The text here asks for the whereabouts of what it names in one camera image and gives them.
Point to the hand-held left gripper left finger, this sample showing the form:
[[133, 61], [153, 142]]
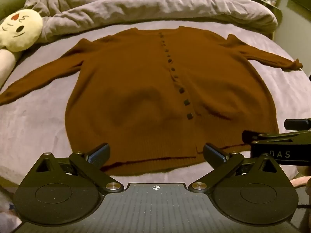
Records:
[[99, 154]]

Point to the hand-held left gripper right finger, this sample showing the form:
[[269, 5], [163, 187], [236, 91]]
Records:
[[214, 154]]

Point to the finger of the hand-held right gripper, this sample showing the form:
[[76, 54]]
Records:
[[267, 137], [297, 123]]

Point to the brown button cardigan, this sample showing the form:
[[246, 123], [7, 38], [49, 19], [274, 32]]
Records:
[[150, 97]]

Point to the bedside table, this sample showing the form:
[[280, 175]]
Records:
[[273, 13]]

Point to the cream plush toy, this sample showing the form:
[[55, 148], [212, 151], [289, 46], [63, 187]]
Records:
[[20, 30]]

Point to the purple duvet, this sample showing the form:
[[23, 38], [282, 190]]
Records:
[[145, 7]]

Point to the green pillow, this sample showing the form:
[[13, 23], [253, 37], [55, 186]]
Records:
[[12, 4]]

